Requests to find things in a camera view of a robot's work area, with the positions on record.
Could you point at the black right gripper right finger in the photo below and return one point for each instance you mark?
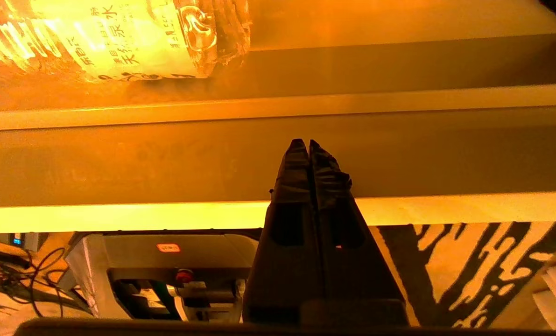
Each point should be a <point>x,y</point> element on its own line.
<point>357,275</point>

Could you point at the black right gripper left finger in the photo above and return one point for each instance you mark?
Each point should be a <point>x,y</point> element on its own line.
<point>282,275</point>

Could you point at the white cabinet drawer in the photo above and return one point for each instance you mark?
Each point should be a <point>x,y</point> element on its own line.
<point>119,158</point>

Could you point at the clear plastic water bottle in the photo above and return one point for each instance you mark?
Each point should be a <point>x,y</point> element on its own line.
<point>119,37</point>

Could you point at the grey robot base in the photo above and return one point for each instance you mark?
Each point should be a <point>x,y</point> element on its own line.
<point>133,256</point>

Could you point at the black cream patterned rug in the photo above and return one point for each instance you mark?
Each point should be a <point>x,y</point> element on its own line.
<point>469,261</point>

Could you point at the small grey box blue light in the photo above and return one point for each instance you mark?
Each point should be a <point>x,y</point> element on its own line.
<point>23,240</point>

